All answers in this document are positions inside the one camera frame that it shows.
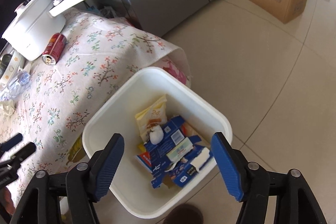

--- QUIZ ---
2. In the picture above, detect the tissue paper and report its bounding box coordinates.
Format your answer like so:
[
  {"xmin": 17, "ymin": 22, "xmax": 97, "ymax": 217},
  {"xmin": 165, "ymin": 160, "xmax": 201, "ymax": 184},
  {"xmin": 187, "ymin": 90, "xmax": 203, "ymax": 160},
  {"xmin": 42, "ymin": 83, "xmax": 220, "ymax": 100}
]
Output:
[{"xmin": 0, "ymin": 100, "xmax": 15, "ymax": 117}]

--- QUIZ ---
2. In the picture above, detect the blue carton box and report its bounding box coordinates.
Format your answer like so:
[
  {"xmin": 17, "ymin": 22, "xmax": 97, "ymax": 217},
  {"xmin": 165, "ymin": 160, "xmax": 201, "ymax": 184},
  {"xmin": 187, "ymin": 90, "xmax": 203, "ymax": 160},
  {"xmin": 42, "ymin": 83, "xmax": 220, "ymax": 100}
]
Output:
[{"xmin": 134, "ymin": 115, "xmax": 213, "ymax": 189}]

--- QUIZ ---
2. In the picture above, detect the clear plastic water bottle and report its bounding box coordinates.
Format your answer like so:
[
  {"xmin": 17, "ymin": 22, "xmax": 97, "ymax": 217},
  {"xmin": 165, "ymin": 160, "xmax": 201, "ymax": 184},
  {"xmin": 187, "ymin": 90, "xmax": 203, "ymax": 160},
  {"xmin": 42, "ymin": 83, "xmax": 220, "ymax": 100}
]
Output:
[{"xmin": 1, "ymin": 71, "xmax": 31, "ymax": 102}]

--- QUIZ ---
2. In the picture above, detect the yellow snack packet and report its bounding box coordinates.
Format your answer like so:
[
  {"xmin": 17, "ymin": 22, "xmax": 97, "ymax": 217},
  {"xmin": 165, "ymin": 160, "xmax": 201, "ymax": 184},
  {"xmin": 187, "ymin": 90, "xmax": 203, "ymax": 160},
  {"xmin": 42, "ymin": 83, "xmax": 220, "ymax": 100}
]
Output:
[{"xmin": 135, "ymin": 95, "xmax": 167, "ymax": 142}]

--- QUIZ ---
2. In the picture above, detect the white trash bin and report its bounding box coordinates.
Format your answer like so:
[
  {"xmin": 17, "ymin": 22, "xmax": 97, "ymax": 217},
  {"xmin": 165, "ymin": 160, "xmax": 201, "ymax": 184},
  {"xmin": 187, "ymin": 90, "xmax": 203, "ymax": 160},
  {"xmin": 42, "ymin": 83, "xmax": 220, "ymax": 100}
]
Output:
[{"xmin": 82, "ymin": 67, "xmax": 232, "ymax": 219}]

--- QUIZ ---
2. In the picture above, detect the white ceramic bowl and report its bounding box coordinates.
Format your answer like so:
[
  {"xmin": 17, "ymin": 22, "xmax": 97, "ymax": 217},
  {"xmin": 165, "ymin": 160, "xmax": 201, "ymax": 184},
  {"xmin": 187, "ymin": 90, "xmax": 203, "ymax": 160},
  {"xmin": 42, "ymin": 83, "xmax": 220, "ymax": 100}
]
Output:
[{"xmin": 1, "ymin": 50, "xmax": 26, "ymax": 89}]

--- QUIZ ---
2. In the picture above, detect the dark green pumpkin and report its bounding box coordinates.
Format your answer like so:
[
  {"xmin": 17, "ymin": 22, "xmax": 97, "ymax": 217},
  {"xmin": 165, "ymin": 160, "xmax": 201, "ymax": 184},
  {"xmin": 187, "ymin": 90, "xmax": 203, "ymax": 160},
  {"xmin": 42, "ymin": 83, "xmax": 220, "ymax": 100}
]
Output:
[{"xmin": 0, "ymin": 53, "xmax": 12, "ymax": 77}]

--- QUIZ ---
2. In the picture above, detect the red soda can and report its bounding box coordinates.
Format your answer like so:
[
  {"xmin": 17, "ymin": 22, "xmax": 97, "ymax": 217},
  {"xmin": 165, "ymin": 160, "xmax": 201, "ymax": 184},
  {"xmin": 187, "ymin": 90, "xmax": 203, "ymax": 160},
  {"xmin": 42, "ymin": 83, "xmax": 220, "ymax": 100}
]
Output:
[{"xmin": 42, "ymin": 33, "xmax": 67, "ymax": 65}]

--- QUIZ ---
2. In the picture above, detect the floral tablecloth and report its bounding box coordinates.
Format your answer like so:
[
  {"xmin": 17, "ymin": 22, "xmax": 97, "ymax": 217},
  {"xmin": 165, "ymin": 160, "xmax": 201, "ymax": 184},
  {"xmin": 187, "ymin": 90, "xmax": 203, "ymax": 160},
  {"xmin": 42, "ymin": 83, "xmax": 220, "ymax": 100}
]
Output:
[{"xmin": 1, "ymin": 9, "xmax": 191, "ymax": 203}]

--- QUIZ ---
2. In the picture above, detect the white electric cooking pot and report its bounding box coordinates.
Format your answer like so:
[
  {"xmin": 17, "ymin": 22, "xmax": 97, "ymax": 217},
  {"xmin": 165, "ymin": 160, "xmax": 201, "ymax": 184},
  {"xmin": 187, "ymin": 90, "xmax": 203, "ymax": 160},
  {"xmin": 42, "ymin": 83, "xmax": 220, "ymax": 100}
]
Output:
[{"xmin": 2, "ymin": 0, "xmax": 85, "ymax": 61}]

